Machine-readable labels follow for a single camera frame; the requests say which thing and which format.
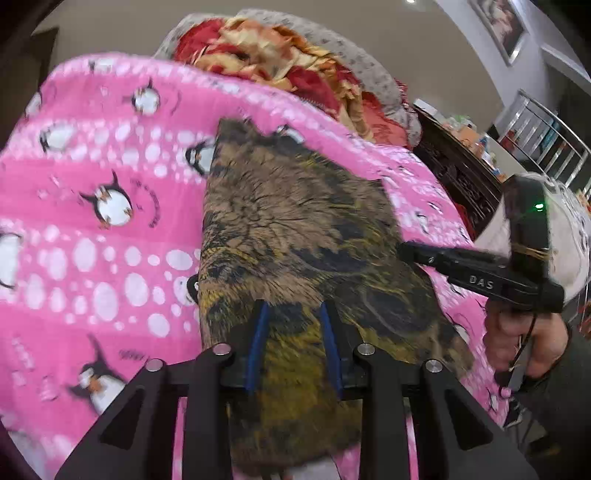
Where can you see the red orange floral quilt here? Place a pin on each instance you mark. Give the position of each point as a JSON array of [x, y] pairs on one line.
[[300, 60]]

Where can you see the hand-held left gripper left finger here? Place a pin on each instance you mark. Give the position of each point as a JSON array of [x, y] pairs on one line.
[[257, 344]]

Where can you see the pink penguin print blanket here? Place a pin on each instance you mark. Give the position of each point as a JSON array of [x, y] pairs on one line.
[[92, 277]]

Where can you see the brown floral patterned garment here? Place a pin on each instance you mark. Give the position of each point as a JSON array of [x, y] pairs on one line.
[[286, 230]]

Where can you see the person's right hand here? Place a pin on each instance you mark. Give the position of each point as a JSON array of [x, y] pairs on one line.
[[549, 341]]

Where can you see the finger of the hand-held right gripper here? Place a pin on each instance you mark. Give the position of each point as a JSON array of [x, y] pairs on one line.
[[475, 270]]

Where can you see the framed wall picture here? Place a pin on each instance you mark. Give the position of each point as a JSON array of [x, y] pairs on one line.
[[501, 25]]

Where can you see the person's right forearm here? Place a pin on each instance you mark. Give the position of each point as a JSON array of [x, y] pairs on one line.
[[563, 406]]

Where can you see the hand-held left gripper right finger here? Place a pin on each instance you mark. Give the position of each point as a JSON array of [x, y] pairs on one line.
[[333, 346]]

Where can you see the metal railing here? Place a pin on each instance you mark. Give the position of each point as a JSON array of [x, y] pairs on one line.
[[540, 134]]

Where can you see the dark wooden headboard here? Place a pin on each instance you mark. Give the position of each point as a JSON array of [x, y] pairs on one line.
[[457, 175]]

